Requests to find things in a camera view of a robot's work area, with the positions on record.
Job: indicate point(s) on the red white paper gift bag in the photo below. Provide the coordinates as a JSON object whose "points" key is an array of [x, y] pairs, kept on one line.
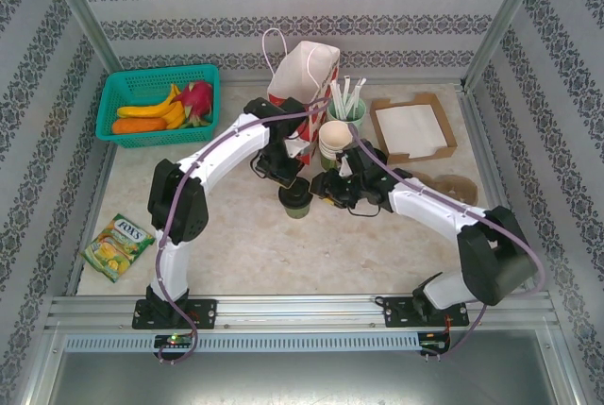
{"points": [[297, 74]]}

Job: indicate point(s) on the green paper coffee cup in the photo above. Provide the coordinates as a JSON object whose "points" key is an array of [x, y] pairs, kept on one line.
{"points": [[297, 210]]}

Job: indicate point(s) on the brown cardboard tray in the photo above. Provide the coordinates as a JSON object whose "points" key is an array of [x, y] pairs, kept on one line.
{"points": [[448, 138]]}

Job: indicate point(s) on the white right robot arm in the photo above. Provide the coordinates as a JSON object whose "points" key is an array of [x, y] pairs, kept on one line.
{"points": [[439, 211]]}

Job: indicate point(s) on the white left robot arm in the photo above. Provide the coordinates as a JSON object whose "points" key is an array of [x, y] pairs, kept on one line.
{"points": [[222, 150]]}

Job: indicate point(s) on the green paper cup stack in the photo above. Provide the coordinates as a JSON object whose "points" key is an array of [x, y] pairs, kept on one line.
{"points": [[336, 133]]}

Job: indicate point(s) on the mint green straw holder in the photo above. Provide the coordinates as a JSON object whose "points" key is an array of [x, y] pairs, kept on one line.
{"points": [[356, 112]]}

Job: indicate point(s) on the white napkin stack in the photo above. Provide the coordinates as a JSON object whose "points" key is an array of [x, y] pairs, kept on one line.
{"points": [[410, 129]]}

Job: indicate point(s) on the pink dragon fruit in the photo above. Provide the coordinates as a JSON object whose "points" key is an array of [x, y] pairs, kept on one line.
{"points": [[198, 96]]}

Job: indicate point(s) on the yellow banana bunch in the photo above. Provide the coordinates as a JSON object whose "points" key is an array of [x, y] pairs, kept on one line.
{"points": [[151, 110]]}

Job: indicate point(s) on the orange carrot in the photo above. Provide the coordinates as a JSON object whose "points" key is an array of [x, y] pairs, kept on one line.
{"points": [[139, 125]]}

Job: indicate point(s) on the teal plastic basket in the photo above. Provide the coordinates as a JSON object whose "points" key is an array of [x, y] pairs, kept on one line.
{"points": [[141, 79]]}

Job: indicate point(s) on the small controller board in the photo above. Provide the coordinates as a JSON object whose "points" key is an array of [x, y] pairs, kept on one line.
{"points": [[174, 340], [434, 342]]}

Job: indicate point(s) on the green candy bag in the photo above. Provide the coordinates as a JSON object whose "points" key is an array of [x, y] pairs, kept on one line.
{"points": [[118, 247]]}

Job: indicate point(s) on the grey metal panel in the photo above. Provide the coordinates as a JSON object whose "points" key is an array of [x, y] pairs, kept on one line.
{"points": [[302, 381]]}

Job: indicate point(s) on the aluminium side rail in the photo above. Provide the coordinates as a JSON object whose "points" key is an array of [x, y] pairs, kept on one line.
{"points": [[89, 221], [491, 155]]}

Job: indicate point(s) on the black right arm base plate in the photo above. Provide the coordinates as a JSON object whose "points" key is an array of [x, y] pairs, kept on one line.
{"points": [[396, 313]]}

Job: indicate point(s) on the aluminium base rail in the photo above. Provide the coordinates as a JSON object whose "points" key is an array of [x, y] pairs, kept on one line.
{"points": [[297, 310]]}

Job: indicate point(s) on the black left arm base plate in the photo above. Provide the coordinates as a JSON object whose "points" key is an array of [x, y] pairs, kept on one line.
{"points": [[203, 313]]}

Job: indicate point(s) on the aluminium frame post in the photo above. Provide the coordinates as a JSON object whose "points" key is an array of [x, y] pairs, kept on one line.
{"points": [[80, 13], [505, 18]]}

